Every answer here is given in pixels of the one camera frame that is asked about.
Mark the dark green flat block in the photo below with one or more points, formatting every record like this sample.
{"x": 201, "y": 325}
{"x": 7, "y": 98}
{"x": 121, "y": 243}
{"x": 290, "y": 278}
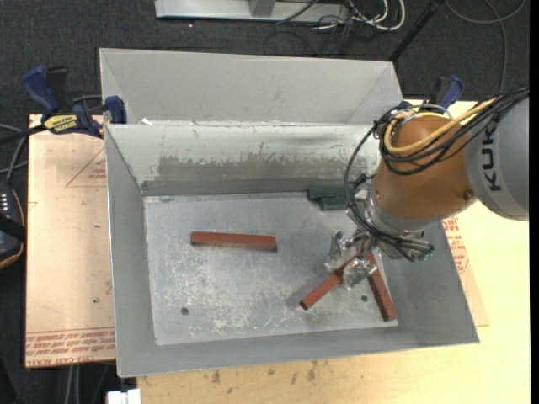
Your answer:
{"x": 326, "y": 192}

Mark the red-brown flat block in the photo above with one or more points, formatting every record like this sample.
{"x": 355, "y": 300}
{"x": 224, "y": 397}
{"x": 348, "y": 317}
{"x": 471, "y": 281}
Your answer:
{"x": 322, "y": 290}
{"x": 233, "y": 240}
{"x": 384, "y": 299}

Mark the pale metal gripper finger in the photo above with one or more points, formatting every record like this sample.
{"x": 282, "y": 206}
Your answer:
{"x": 358, "y": 272}
{"x": 337, "y": 248}

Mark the grey metal bin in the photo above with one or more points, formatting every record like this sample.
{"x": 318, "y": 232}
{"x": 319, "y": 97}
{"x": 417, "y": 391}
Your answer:
{"x": 236, "y": 293}

